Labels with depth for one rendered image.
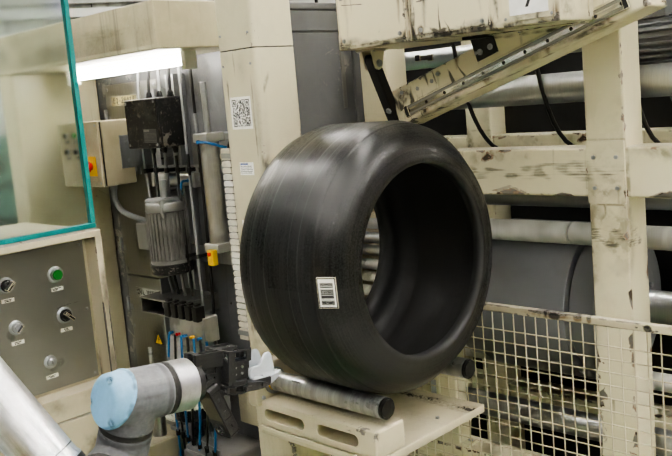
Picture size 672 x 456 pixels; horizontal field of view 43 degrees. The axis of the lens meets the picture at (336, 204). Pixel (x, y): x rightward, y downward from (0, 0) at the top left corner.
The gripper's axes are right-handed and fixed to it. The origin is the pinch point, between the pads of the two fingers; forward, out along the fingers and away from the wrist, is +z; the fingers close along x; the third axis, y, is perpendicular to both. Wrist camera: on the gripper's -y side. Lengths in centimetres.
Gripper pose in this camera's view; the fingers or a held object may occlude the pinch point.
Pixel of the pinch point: (274, 375)
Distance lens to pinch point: 168.5
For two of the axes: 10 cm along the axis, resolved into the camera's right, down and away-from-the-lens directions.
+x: -7.1, -0.3, 7.0
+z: 7.0, -0.3, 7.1
